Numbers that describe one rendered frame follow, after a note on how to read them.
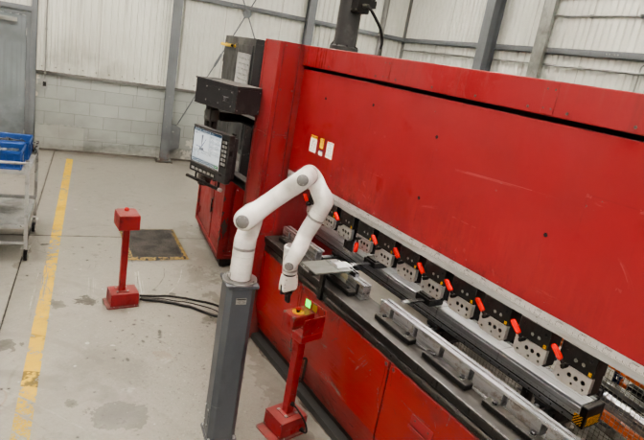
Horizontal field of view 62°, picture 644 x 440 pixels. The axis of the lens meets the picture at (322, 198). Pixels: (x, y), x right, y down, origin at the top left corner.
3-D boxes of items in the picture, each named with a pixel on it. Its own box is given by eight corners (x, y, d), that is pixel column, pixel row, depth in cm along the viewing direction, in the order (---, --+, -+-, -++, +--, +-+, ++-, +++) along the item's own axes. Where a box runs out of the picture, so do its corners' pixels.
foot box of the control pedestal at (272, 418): (254, 426, 327) (257, 409, 324) (287, 413, 344) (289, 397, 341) (273, 446, 313) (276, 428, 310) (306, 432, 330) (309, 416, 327)
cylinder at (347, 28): (323, 47, 363) (335, -26, 351) (354, 53, 376) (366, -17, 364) (351, 51, 336) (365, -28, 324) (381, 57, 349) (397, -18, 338)
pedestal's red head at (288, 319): (280, 328, 316) (285, 300, 311) (301, 322, 326) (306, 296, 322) (300, 344, 301) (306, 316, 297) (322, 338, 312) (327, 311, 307)
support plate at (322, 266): (301, 263, 331) (301, 261, 331) (335, 260, 346) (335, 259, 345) (315, 274, 317) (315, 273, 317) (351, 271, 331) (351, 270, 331)
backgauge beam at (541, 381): (313, 238, 415) (316, 225, 412) (329, 237, 422) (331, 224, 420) (581, 430, 230) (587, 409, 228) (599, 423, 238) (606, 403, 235)
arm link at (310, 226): (322, 229, 265) (292, 276, 273) (323, 219, 280) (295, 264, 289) (307, 220, 264) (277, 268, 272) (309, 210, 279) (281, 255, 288)
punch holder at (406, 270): (395, 272, 292) (401, 243, 288) (406, 270, 297) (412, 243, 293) (412, 284, 280) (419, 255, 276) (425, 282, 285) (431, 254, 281)
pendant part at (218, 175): (188, 169, 411) (194, 123, 402) (201, 168, 420) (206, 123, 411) (223, 185, 383) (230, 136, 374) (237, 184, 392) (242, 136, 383)
